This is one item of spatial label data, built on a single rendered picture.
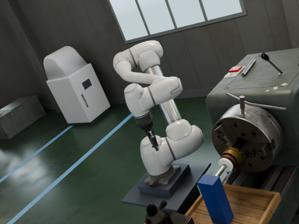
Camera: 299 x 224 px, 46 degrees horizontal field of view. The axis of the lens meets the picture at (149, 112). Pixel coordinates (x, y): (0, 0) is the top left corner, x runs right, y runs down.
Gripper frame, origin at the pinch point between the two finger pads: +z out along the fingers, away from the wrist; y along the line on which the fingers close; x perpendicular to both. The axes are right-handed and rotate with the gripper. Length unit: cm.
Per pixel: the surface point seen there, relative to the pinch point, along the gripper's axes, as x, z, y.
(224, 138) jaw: 26.7, -13.7, 33.1
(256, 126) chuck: 39, -18, 41
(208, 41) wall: 153, 78, -258
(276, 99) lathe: 55, -20, 34
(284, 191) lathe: 40, 15, 53
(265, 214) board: 23, 7, 64
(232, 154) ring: 24.9, -10.3, 41.3
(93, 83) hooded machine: -5, 123, -398
